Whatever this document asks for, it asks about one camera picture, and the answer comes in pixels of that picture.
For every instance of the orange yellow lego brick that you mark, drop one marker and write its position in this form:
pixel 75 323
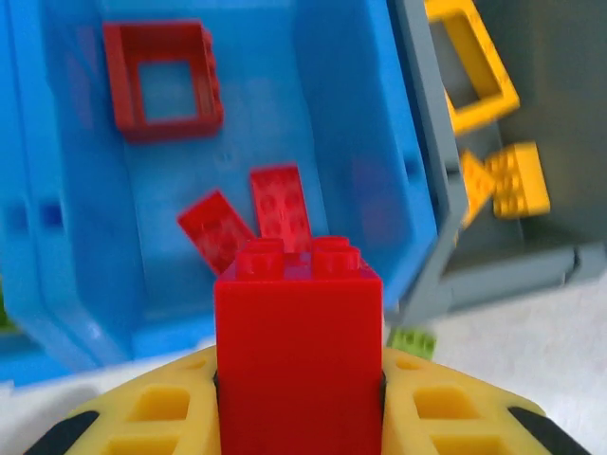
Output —
pixel 474 185

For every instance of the blue plastic bin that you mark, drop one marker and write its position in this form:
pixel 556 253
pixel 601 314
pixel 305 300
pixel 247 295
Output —
pixel 332 142
pixel 9 142

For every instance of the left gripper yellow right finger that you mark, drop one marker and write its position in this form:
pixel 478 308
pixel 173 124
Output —
pixel 446 412

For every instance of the red lego window frame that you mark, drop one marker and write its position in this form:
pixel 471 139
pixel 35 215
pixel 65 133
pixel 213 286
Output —
pixel 121 80

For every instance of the yellow lego window frame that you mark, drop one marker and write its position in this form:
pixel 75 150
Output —
pixel 479 114

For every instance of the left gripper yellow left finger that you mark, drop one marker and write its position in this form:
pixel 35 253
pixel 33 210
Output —
pixel 156 412

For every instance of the red lego plate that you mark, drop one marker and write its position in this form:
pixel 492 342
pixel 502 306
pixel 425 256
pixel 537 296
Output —
pixel 208 227
pixel 280 204

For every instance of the small green lego brick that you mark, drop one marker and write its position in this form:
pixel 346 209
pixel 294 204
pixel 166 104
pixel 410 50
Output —
pixel 5 313

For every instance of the grey plastic bin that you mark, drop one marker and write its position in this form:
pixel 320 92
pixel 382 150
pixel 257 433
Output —
pixel 521 270

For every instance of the red tall square lego brick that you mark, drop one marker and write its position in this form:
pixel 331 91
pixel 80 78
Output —
pixel 299 355

